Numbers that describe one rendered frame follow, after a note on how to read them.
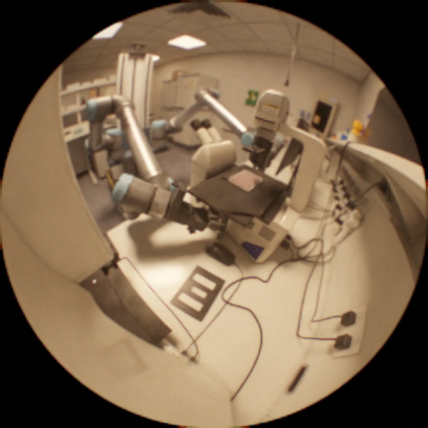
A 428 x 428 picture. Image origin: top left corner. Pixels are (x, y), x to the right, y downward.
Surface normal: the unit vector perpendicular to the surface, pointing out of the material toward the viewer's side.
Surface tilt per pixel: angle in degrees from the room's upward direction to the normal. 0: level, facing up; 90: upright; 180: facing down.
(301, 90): 90
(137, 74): 90
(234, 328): 0
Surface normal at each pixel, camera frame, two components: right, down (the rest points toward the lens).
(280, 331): 0.15, -0.72
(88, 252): 0.92, 0.36
